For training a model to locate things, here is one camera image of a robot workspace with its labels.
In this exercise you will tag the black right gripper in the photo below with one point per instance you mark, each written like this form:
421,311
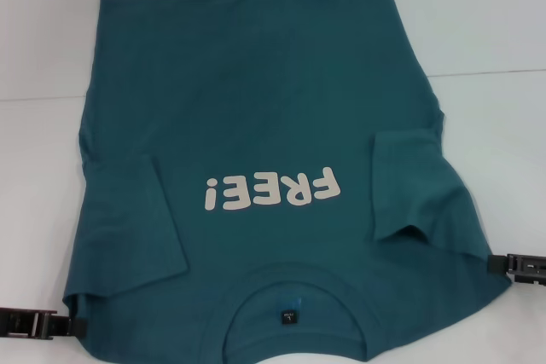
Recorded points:
535,268

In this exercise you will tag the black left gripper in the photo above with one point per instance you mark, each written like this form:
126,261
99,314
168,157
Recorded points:
23,319

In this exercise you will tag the teal FREE print T-shirt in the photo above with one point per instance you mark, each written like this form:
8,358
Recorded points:
256,104

